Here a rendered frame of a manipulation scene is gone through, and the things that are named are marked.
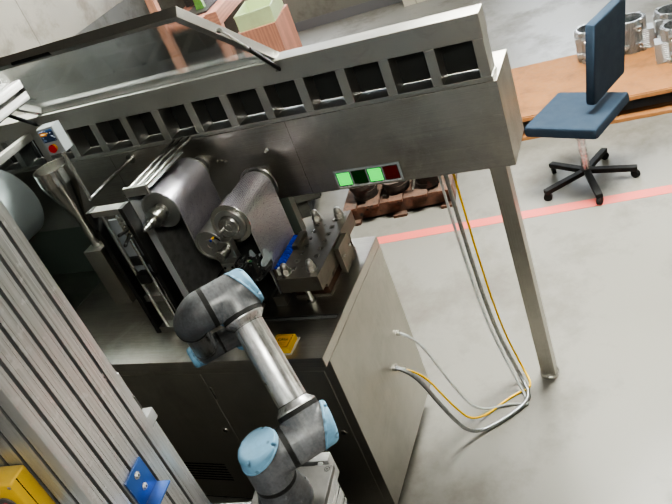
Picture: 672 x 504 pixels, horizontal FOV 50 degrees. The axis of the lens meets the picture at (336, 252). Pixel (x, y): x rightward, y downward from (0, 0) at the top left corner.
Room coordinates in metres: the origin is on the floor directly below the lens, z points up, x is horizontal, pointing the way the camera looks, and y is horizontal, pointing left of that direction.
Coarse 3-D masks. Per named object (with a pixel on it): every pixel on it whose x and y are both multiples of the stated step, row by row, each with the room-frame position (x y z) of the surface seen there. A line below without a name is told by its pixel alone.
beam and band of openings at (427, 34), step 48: (336, 48) 2.29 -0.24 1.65; (384, 48) 2.21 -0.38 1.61; (432, 48) 2.14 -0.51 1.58; (480, 48) 2.07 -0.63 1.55; (144, 96) 2.68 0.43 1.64; (192, 96) 2.58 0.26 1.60; (240, 96) 2.58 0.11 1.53; (288, 96) 2.48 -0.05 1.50; (336, 96) 2.40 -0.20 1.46; (384, 96) 2.24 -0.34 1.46; (96, 144) 2.94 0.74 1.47; (144, 144) 2.73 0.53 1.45
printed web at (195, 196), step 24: (192, 168) 2.48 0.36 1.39; (168, 192) 2.34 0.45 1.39; (192, 192) 2.40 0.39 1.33; (216, 192) 2.51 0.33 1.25; (240, 192) 2.29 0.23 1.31; (264, 192) 2.33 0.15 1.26; (192, 216) 2.35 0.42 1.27; (168, 240) 2.41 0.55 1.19; (192, 240) 2.51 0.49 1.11; (192, 264) 2.46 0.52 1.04; (216, 264) 2.57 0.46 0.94; (192, 288) 2.40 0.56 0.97
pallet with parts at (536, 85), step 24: (648, 24) 4.65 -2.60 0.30; (576, 48) 4.82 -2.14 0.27; (648, 48) 4.58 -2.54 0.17; (528, 72) 4.98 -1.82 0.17; (552, 72) 4.82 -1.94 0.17; (576, 72) 4.66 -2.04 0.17; (624, 72) 4.37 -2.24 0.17; (648, 72) 4.24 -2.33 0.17; (528, 96) 4.59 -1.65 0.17; (552, 96) 4.45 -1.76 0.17; (648, 96) 3.98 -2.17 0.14; (528, 120) 4.30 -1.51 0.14; (624, 120) 4.05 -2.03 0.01
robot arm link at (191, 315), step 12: (192, 300) 1.65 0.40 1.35; (180, 312) 1.65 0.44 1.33; (192, 312) 1.63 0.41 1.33; (204, 312) 1.62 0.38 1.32; (180, 324) 1.64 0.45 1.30; (192, 324) 1.62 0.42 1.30; (204, 324) 1.62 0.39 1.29; (180, 336) 1.66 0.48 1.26; (192, 336) 1.64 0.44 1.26; (204, 336) 1.68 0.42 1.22; (216, 336) 1.92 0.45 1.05; (192, 348) 1.78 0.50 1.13; (204, 348) 1.78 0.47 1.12; (216, 348) 1.88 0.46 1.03; (192, 360) 1.88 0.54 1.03; (204, 360) 1.88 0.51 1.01
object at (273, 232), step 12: (276, 204) 2.37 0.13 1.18; (264, 216) 2.28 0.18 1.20; (276, 216) 2.34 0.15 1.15; (264, 228) 2.25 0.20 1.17; (276, 228) 2.31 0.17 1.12; (288, 228) 2.37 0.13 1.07; (264, 240) 2.23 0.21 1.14; (276, 240) 2.29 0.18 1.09; (288, 240) 2.35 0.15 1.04; (276, 252) 2.26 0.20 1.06
